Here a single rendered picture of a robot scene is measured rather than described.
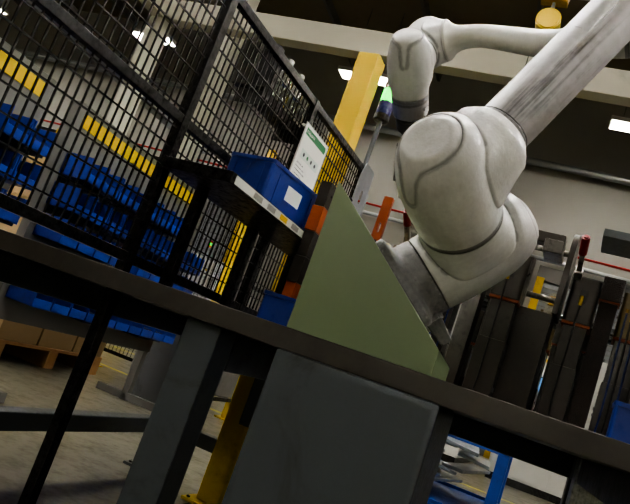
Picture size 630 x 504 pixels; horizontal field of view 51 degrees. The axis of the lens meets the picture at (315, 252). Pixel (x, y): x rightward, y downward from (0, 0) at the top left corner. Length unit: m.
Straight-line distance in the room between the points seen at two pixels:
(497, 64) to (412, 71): 4.07
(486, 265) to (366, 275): 0.22
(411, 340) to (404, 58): 0.72
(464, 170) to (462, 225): 0.11
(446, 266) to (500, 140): 0.25
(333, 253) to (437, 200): 0.24
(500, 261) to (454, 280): 0.09
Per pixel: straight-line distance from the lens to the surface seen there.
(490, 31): 1.68
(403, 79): 1.60
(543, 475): 9.79
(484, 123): 1.11
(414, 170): 1.05
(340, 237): 1.20
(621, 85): 5.58
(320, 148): 2.51
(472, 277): 1.22
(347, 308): 1.16
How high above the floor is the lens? 0.65
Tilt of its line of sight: 9 degrees up
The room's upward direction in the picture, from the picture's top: 20 degrees clockwise
